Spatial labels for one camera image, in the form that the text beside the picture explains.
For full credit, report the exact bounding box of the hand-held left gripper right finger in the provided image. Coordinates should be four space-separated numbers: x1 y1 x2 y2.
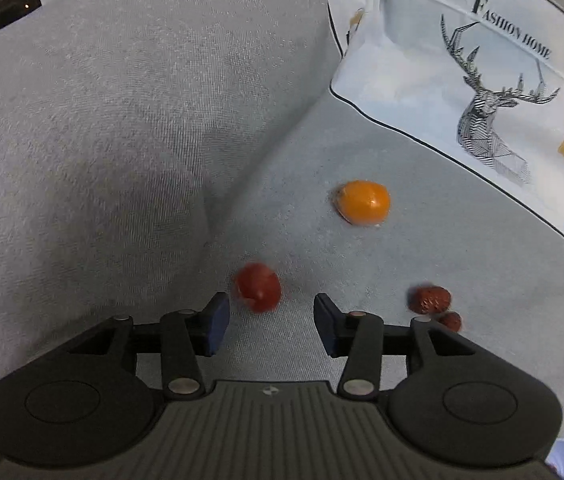
313 293 477 402

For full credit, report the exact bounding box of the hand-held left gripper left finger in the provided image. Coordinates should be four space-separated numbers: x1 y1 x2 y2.
67 291 231 401

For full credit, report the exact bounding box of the red cherry tomato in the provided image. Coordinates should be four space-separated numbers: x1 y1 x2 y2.
234 261 283 314

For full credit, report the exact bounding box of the light blue plate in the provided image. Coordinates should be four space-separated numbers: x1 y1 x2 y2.
544 438 564 480

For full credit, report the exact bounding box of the dried red date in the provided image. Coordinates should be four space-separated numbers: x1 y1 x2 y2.
408 285 452 315
436 311 463 334

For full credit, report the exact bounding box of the small oval orange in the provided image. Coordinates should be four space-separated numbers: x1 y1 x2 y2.
333 180 392 227

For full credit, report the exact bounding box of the grey sofa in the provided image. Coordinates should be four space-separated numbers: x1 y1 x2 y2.
0 0 564 480

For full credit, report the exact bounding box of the white deer printed cloth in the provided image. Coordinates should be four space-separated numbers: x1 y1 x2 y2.
307 0 564 262

